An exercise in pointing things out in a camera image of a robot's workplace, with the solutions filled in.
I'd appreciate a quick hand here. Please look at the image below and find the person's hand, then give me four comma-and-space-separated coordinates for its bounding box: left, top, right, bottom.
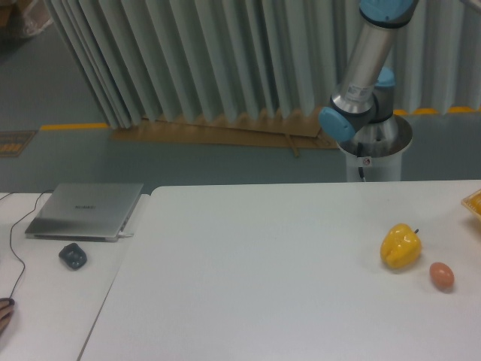
0, 298, 15, 334

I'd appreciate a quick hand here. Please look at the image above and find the silver closed laptop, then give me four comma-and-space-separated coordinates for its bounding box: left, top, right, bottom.
25, 183, 143, 241

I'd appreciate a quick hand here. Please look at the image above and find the pale green folding curtain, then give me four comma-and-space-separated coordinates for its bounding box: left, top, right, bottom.
47, 1, 480, 128

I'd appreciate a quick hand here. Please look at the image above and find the brown cardboard sheet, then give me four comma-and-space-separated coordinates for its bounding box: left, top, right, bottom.
110, 120, 337, 157

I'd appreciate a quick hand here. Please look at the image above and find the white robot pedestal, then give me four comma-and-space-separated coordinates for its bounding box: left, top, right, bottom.
338, 144, 411, 182

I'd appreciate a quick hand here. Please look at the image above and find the yellow bell pepper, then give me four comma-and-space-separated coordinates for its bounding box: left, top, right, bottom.
380, 223, 422, 269

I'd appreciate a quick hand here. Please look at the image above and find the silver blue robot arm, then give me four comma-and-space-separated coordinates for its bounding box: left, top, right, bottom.
319, 1, 480, 157

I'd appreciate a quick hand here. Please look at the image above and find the black small tray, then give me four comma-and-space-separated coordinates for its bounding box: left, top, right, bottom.
59, 243, 88, 271

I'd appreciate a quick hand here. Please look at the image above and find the white usb plug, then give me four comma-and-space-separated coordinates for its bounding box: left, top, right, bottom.
118, 232, 134, 238

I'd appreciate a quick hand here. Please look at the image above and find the brown egg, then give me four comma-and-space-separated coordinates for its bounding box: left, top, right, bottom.
429, 262, 455, 290

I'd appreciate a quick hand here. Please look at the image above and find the black mouse cable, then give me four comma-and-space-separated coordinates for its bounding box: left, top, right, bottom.
0, 189, 56, 300

